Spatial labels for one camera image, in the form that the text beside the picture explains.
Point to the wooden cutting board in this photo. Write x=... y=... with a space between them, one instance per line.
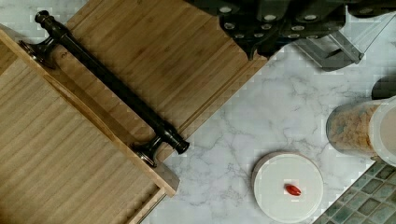
x=172 y=55

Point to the toaster oven glass door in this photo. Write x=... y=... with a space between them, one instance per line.
x=346 y=46

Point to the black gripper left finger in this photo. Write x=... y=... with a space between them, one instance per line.
x=254 y=25

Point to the dark cylindrical cup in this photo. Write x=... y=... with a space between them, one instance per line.
x=384 y=88

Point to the wooden drawer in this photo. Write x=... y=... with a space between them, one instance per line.
x=60 y=164

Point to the clear jar with white lid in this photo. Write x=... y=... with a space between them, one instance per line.
x=365 y=130

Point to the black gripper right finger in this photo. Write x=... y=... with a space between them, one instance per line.
x=309 y=18

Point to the black drawer handle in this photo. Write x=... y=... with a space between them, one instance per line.
x=60 y=35

